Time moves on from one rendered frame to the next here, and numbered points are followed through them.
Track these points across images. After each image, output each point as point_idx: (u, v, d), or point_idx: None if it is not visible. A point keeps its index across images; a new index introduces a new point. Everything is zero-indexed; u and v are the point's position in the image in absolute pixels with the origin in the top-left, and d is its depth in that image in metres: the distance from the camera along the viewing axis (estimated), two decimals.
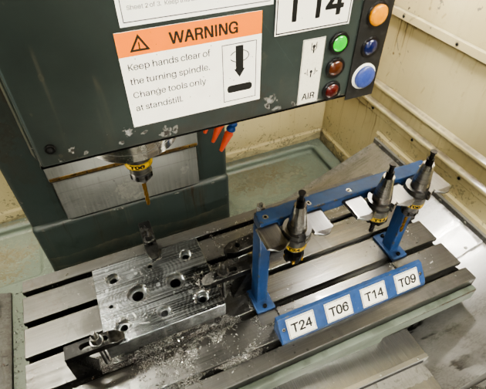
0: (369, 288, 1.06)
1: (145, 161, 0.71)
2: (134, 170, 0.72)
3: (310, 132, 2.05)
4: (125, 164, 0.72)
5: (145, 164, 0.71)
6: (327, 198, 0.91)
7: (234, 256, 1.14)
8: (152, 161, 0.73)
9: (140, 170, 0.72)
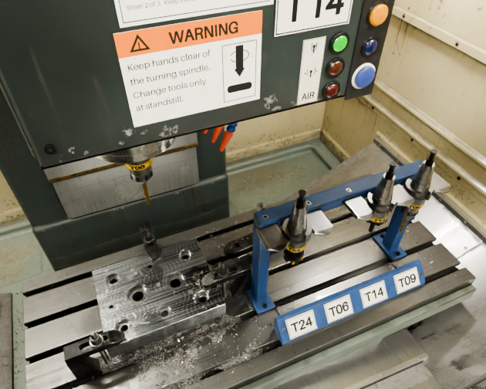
0: (369, 288, 1.06)
1: (145, 161, 0.71)
2: (134, 170, 0.72)
3: (310, 132, 2.05)
4: (125, 164, 0.72)
5: (145, 164, 0.71)
6: (327, 198, 0.91)
7: (234, 256, 1.14)
8: (152, 161, 0.73)
9: (140, 170, 0.72)
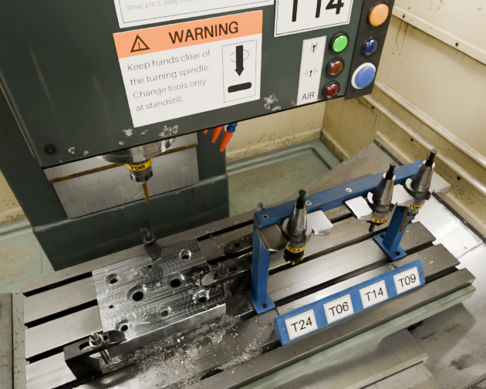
0: (369, 288, 1.06)
1: (145, 161, 0.71)
2: (134, 170, 0.72)
3: (310, 132, 2.05)
4: (125, 164, 0.72)
5: (145, 164, 0.71)
6: (327, 198, 0.91)
7: (234, 256, 1.14)
8: (152, 161, 0.73)
9: (140, 170, 0.72)
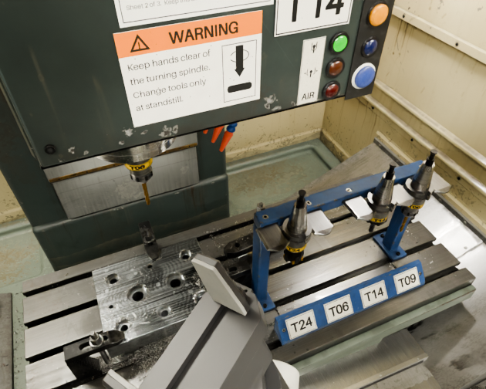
0: (369, 288, 1.06)
1: (145, 161, 0.71)
2: (134, 170, 0.72)
3: (310, 132, 2.05)
4: (125, 164, 0.72)
5: (145, 164, 0.71)
6: (327, 198, 0.91)
7: (234, 256, 1.14)
8: (152, 161, 0.73)
9: (140, 170, 0.72)
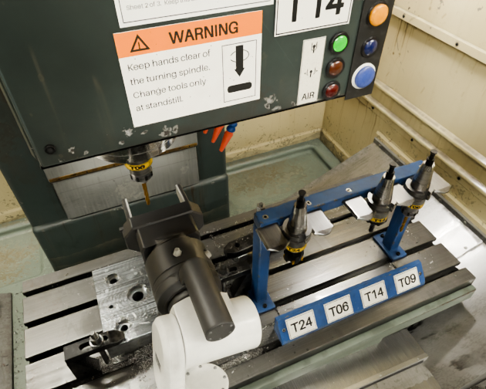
0: (369, 288, 1.06)
1: (145, 161, 0.71)
2: (134, 170, 0.72)
3: (310, 132, 2.05)
4: (125, 164, 0.72)
5: (145, 164, 0.71)
6: (327, 198, 0.91)
7: (234, 256, 1.14)
8: (152, 161, 0.73)
9: (140, 170, 0.72)
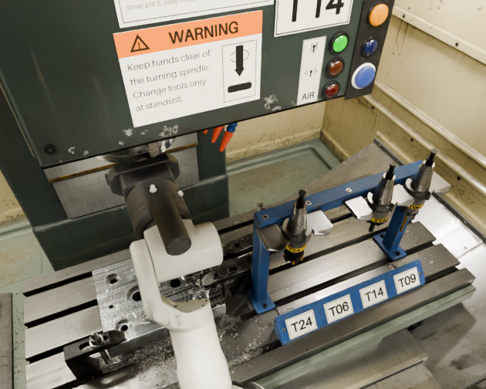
0: (369, 288, 1.06)
1: None
2: None
3: (310, 132, 2.05)
4: None
5: None
6: (327, 198, 0.91)
7: (234, 256, 1.14)
8: None
9: None
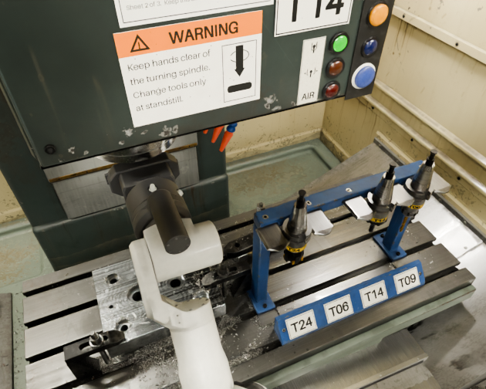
0: (369, 288, 1.06)
1: None
2: None
3: (310, 132, 2.05)
4: None
5: None
6: (327, 198, 0.91)
7: (234, 256, 1.14)
8: None
9: None
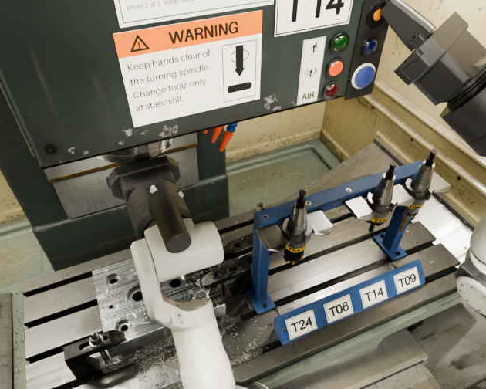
0: (369, 288, 1.06)
1: None
2: None
3: (310, 132, 2.05)
4: None
5: None
6: (327, 198, 0.91)
7: (234, 256, 1.14)
8: None
9: None
